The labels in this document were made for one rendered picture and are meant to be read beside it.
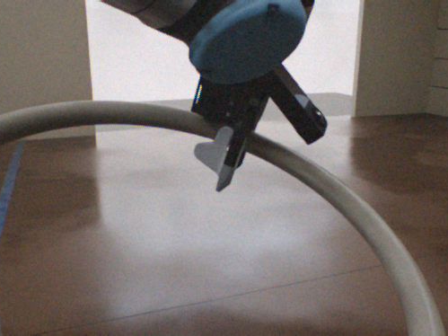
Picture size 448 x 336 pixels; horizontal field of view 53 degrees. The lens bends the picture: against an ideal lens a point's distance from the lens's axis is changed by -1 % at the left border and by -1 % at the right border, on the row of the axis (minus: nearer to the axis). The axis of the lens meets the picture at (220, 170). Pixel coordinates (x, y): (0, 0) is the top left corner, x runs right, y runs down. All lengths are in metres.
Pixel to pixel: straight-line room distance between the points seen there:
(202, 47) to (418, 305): 0.30
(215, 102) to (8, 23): 6.08
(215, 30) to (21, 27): 6.28
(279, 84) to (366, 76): 7.77
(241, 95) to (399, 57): 8.20
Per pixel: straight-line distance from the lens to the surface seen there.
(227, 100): 0.55
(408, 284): 0.47
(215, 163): 0.58
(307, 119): 0.54
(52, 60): 6.56
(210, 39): 0.31
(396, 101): 8.78
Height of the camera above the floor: 1.36
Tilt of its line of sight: 17 degrees down
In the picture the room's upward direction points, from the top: straight up
